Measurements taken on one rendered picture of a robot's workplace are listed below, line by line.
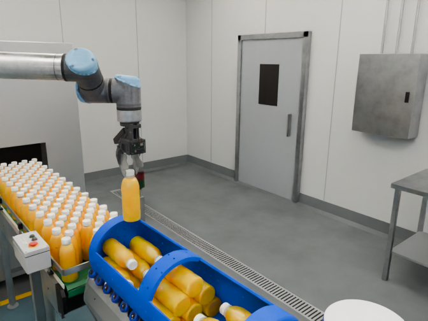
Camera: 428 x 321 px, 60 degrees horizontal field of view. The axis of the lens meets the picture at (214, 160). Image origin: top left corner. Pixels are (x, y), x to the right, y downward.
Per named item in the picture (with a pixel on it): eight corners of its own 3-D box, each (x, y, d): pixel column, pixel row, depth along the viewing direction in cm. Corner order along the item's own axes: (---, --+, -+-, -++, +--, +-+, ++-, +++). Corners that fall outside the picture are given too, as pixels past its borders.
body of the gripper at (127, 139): (128, 157, 135) (127, 124, 132) (117, 153, 141) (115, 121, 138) (146, 154, 140) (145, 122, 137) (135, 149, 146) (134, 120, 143)
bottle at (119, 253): (107, 235, 155) (129, 252, 142) (120, 241, 160) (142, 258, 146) (99, 250, 154) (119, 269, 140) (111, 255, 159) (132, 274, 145)
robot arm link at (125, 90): (115, 74, 138) (142, 74, 138) (116, 107, 141) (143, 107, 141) (109, 74, 129) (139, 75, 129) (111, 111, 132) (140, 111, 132)
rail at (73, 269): (64, 276, 163) (64, 270, 163) (64, 275, 164) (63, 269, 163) (144, 248, 189) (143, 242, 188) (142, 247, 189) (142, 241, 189)
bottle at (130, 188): (144, 218, 150) (142, 174, 145) (129, 223, 145) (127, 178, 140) (134, 213, 154) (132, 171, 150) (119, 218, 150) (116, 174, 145)
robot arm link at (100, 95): (74, 67, 129) (111, 68, 130) (83, 86, 140) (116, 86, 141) (71, 91, 126) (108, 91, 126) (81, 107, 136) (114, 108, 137)
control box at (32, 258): (27, 274, 156) (24, 253, 153) (14, 256, 170) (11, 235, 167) (51, 266, 162) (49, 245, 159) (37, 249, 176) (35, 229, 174)
